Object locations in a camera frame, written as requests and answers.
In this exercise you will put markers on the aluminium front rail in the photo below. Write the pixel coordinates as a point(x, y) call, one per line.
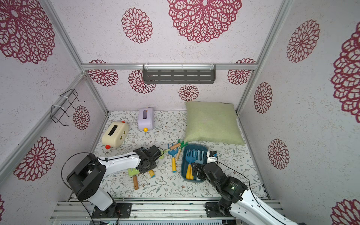
point(141, 210)

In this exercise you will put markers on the green square pillow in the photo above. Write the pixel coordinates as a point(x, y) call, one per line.
point(214, 122)

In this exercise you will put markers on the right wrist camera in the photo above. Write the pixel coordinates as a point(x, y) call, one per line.
point(212, 156)

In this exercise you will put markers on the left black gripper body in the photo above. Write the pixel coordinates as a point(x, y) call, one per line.
point(153, 164)

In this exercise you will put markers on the purple toy toaster box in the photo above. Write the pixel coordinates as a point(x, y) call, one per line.
point(146, 119)

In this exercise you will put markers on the light green trowel wooden handle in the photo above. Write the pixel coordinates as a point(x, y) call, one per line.
point(133, 172)

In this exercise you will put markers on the light green rake wooden handle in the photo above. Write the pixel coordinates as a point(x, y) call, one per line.
point(169, 149)

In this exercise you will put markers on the dark green rake wooden handle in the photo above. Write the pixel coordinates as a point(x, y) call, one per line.
point(182, 145)

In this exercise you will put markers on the cream toy tissue box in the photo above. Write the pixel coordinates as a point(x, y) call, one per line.
point(115, 135)

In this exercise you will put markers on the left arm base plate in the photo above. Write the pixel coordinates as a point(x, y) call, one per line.
point(116, 210)

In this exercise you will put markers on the light blue rake white handle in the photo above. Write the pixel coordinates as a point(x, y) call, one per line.
point(199, 160)

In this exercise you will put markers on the black wire wall rack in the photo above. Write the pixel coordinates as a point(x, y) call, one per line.
point(59, 111)

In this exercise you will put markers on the small blue rake yellow handle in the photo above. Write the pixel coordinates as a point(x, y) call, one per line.
point(173, 154)

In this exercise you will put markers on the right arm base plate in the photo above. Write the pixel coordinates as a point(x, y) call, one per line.
point(219, 209)

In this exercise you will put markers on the teal plastic storage box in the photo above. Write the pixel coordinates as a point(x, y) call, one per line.
point(185, 163)

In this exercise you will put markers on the grey wall shelf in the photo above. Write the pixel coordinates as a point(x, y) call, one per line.
point(178, 74)

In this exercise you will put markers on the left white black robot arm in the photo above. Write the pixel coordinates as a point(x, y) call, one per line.
point(86, 177)

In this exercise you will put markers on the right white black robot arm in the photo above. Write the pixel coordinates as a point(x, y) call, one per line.
point(237, 199)

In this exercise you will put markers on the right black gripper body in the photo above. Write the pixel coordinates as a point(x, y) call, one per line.
point(199, 168)

